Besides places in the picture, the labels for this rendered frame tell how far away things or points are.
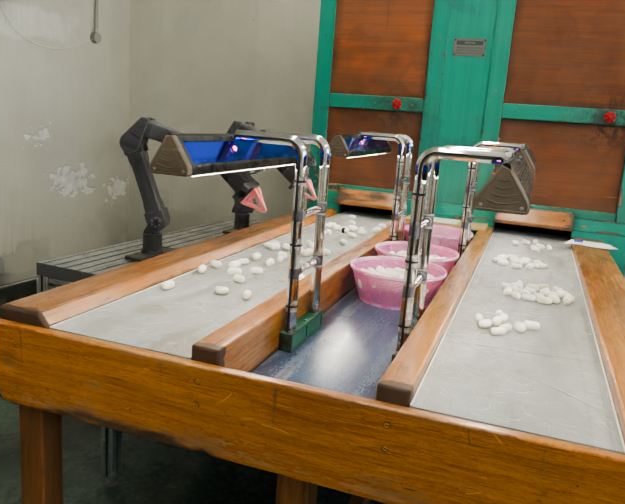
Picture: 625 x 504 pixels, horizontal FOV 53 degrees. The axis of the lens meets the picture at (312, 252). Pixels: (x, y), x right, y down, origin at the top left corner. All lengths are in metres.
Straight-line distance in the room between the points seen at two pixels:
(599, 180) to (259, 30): 2.20
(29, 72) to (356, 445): 3.22
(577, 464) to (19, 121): 3.39
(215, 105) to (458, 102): 1.85
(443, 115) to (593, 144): 0.60
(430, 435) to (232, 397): 0.32
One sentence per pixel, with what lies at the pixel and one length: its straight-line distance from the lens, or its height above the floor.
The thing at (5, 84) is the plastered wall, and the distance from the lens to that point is 3.79.
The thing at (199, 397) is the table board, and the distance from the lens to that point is 1.10.
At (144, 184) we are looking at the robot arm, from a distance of 2.10.
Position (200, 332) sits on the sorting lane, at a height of 0.74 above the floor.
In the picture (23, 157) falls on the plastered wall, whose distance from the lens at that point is 3.88.
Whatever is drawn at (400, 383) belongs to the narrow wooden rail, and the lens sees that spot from 1.00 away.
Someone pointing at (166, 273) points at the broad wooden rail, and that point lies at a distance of 1.60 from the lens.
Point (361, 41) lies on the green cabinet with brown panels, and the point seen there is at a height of 1.49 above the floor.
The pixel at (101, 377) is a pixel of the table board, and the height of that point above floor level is 0.68.
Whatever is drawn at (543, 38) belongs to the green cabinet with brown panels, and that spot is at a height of 1.52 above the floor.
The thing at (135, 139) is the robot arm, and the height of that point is 1.05.
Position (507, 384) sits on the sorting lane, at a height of 0.74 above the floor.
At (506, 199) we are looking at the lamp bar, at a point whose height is 1.06.
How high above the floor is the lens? 1.16
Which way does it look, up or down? 12 degrees down
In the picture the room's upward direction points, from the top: 4 degrees clockwise
